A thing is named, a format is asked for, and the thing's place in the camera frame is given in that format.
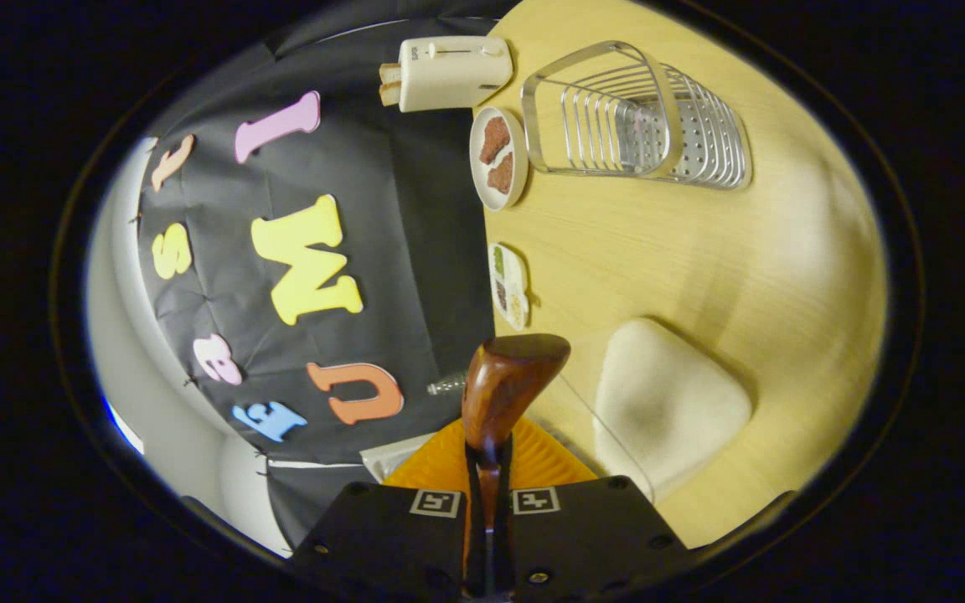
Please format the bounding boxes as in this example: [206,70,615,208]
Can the white round plate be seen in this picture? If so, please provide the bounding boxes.
[469,106,529,211]

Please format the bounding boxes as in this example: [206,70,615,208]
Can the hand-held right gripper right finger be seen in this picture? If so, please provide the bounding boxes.
[491,416,693,600]

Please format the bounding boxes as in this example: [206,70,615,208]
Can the brown meat piece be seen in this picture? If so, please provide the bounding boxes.
[479,116,512,166]
[487,151,515,195]

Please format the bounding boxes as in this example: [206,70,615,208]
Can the white divided grain dish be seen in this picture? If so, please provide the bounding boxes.
[488,243,531,331]

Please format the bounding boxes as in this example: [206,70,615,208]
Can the clear box of rice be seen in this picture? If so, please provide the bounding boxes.
[554,317,756,506]

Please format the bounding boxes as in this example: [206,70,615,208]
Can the white toaster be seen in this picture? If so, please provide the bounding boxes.
[379,35,514,113]

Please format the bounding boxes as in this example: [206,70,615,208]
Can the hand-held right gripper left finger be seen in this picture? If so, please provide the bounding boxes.
[286,416,492,600]

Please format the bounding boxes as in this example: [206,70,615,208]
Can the metal wire chopstick holder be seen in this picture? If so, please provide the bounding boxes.
[520,40,753,191]

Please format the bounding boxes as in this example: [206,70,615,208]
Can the brown wooden spoon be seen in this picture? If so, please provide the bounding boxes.
[461,333,572,537]

